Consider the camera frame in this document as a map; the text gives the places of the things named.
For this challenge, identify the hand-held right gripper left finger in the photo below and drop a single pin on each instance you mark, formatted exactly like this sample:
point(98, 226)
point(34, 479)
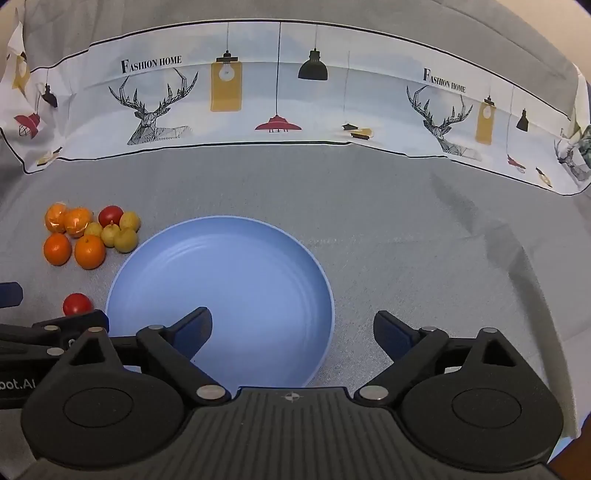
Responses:
point(199, 324)

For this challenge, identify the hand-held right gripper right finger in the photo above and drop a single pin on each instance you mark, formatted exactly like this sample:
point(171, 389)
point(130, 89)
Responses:
point(391, 333)

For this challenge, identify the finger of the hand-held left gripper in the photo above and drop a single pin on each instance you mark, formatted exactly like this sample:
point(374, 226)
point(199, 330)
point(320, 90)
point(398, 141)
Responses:
point(69, 322)
point(10, 295)

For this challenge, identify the blue plate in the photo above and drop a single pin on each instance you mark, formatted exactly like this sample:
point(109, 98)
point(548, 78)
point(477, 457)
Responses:
point(221, 277)

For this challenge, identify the small yellow fruit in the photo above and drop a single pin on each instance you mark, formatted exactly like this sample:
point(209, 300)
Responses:
point(93, 230)
point(130, 220)
point(109, 235)
point(126, 241)

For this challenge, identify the red tomato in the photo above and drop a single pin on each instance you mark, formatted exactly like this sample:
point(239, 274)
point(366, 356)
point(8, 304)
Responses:
point(111, 215)
point(77, 304)

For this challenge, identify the plastic-wrapped orange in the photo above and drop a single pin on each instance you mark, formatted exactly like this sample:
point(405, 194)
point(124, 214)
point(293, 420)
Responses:
point(77, 222)
point(54, 216)

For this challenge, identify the printed deer cloth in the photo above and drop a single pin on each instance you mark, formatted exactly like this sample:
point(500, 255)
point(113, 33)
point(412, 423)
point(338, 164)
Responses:
point(323, 106)

